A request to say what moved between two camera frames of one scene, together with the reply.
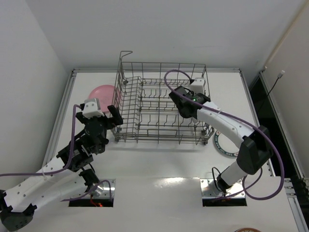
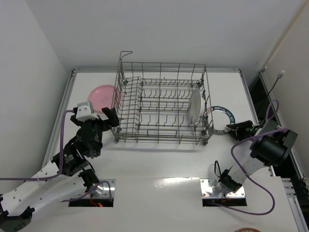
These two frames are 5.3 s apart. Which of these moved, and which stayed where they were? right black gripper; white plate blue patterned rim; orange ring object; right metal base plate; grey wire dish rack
Moved: right black gripper; white plate blue patterned rim
Stayed: right metal base plate; grey wire dish rack; orange ring object
